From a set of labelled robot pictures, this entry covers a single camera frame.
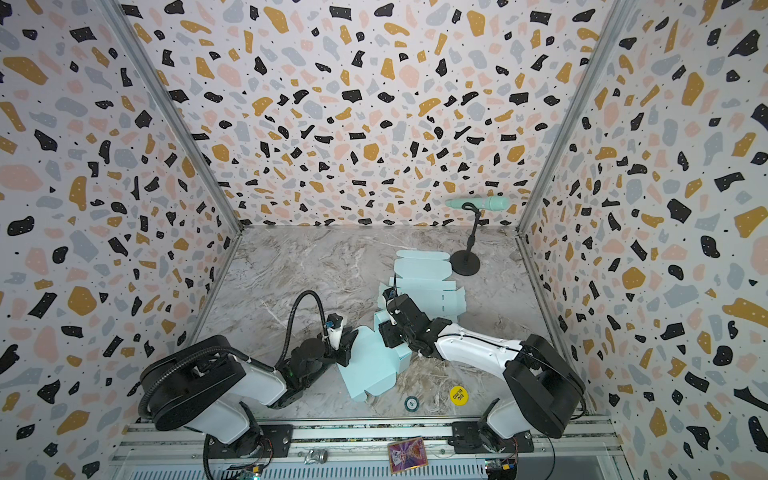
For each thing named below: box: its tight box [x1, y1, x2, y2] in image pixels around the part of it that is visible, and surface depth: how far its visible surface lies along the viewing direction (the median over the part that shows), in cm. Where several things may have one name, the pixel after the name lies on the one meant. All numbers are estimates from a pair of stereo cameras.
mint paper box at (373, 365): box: [337, 310, 412, 402], surface depth 86 cm
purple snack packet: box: [388, 437, 429, 475], surface depth 72 cm
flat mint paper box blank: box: [378, 250, 467, 323], surface depth 110 cm
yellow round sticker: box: [449, 385, 469, 407], surface depth 83 cm
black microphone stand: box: [449, 202, 481, 276], surface depth 112 cm
